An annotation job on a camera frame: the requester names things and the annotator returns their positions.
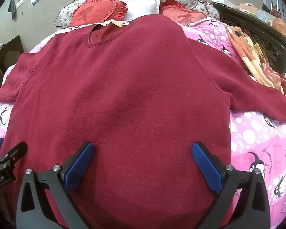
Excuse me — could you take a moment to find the orange plastic bag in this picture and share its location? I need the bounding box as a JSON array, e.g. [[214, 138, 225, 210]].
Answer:
[[272, 18, 286, 39]]

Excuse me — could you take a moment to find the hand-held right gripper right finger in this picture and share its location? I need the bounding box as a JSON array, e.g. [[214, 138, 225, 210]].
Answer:
[[192, 142, 271, 229]]

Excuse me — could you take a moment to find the maroon sweater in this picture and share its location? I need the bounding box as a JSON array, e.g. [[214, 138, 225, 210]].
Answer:
[[0, 14, 286, 229]]

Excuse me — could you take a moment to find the dark wooden cabinet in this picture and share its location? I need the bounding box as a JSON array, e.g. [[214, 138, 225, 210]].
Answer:
[[0, 35, 23, 93]]

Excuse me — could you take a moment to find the cardboard box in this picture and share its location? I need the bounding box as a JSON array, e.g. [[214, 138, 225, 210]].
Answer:
[[239, 3, 258, 13]]

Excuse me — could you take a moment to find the orange patterned blanket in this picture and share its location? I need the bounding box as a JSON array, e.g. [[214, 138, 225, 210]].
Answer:
[[225, 25, 286, 98]]

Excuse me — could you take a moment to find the small red heart pillow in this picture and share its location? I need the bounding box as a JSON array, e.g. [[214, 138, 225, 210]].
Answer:
[[159, 0, 206, 25]]

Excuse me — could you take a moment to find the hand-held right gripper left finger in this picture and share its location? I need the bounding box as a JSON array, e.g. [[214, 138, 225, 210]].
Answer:
[[16, 141, 96, 229]]

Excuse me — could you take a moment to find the white pillow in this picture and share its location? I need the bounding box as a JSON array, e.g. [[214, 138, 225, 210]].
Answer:
[[123, 0, 161, 21]]

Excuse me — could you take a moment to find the pink penguin blanket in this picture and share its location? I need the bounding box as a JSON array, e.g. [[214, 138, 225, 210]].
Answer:
[[0, 19, 286, 229]]

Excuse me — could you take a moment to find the large red heart pillow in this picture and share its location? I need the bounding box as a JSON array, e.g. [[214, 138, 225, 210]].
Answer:
[[70, 0, 129, 27]]

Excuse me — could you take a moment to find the dark carved wooden bed frame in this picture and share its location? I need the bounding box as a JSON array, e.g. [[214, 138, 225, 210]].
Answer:
[[213, 2, 286, 65]]

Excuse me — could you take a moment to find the black cable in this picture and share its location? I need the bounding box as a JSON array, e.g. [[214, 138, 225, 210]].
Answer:
[[54, 0, 86, 28]]

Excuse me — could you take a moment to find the hanging grey cloth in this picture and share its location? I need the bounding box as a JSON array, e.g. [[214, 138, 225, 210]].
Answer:
[[8, 0, 17, 21]]

